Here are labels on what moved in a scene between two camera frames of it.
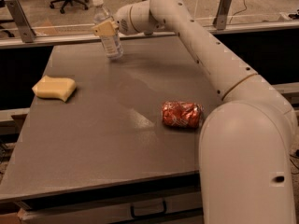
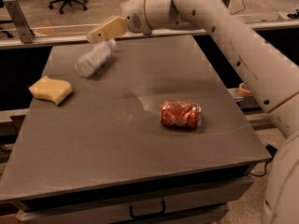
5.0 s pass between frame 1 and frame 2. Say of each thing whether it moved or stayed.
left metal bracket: stayed
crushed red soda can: stayed
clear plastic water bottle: moved
